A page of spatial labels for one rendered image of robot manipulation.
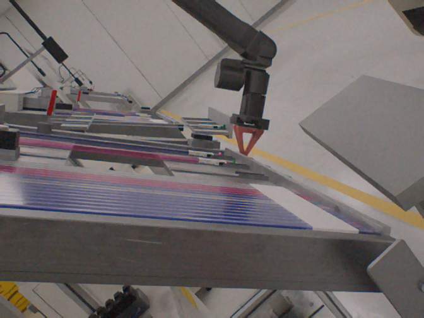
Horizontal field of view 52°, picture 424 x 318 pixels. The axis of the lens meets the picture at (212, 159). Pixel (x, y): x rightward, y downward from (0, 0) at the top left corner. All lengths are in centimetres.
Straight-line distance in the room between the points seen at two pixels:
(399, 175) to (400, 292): 40
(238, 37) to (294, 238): 65
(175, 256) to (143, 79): 813
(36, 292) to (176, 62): 698
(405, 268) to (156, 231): 25
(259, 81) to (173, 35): 765
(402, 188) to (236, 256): 44
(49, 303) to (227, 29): 146
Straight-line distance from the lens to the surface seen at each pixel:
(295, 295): 175
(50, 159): 77
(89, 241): 42
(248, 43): 103
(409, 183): 83
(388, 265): 48
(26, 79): 545
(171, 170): 79
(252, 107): 102
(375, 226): 55
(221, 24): 103
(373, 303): 155
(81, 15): 858
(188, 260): 44
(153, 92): 854
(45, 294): 207
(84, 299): 124
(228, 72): 101
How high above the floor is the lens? 105
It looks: 17 degrees down
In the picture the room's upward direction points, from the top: 39 degrees counter-clockwise
